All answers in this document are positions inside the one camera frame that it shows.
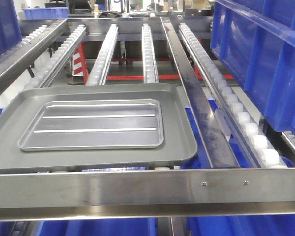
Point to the blue bin left back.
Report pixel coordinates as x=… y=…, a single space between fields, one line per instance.
x=10 y=33

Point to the blue bin background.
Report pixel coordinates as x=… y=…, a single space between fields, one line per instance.
x=46 y=13

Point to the large blue bin right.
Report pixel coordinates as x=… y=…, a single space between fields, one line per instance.
x=255 y=41

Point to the steel front frame beam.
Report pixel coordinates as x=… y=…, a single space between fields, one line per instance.
x=89 y=195

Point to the red and white striped barrier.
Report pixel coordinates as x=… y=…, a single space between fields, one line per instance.
x=79 y=65

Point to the white roller track centre-right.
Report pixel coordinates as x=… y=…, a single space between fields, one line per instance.
x=150 y=71

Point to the white roller track right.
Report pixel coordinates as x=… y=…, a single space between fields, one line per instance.
x=253 y=143

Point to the white roller track left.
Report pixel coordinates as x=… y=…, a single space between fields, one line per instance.
x=59 y=59

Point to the white roller track centre-left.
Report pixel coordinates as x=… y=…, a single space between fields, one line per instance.
x=100 y=69

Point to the blue bin lower level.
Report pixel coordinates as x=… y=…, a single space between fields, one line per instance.
x=258 y=225

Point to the far-left white roller track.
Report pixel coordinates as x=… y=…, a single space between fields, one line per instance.
x=24 y=41

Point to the small silver metal tray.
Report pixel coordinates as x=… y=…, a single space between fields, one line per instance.
x=95 y=124

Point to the flat steel divider rail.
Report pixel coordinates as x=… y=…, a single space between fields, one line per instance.
x=214 y=150

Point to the large grey plastic tray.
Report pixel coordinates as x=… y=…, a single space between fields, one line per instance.
x=178 y=146

